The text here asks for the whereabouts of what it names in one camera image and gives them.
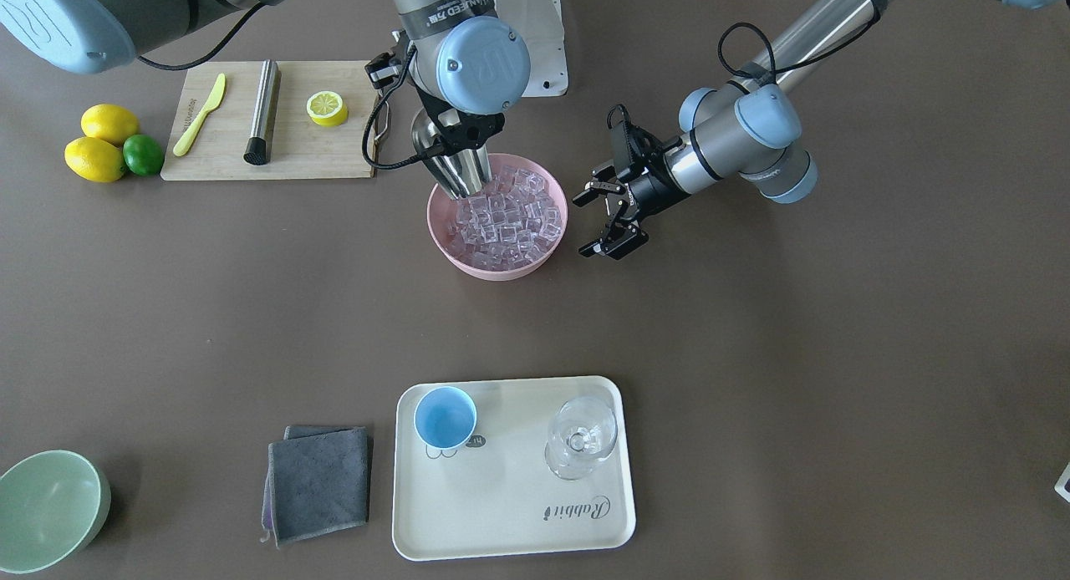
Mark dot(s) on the stainless steel ice scoop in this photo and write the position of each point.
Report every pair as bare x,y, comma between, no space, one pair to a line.
460,175

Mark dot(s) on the lower whole lemon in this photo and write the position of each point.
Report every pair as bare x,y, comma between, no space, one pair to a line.
95,159

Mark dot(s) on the grey folded cloth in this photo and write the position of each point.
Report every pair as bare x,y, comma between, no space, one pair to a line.
317,482

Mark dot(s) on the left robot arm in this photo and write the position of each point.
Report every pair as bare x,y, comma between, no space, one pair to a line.
748,128

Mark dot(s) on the green lime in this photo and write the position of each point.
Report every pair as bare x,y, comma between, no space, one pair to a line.
142,155

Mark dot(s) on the yellow plastic knife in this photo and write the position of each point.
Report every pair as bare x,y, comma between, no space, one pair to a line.
212,103

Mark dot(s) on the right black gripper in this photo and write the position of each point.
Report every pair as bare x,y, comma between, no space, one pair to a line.
432,106

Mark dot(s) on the white object at edge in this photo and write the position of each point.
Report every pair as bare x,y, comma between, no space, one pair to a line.
1062,485

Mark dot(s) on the light blue cup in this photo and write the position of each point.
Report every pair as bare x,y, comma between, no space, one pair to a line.
445,418

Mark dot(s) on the pink bowl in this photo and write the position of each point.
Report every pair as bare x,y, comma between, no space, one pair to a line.
439,203

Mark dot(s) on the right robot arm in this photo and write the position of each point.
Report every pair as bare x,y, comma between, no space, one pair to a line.
468,65

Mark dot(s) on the bamboo cutting board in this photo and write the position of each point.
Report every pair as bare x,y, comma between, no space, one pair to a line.
301,149

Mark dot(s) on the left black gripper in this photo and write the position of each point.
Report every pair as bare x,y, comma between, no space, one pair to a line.
653,192

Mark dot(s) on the light green bowl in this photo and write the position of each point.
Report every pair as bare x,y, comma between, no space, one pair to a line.
52,505

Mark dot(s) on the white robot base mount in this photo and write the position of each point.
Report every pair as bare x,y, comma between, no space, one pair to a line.
541,24

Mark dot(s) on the halved lemon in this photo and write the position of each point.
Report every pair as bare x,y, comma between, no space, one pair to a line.
327,109

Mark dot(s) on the clear wine glass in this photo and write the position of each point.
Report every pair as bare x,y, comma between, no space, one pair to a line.
581,436

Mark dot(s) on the whole lemon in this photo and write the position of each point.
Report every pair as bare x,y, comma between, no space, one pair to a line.
109,122
95,159

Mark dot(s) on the upper whole lemon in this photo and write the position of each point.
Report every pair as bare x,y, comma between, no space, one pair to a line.
109,122

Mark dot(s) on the cream serving tray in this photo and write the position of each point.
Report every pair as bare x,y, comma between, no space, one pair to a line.
496,496

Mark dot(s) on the steel muddler black tip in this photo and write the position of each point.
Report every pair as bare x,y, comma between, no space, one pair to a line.
259,143

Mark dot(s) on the pile of clear ice cubes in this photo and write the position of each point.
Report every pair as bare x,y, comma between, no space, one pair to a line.
512,224

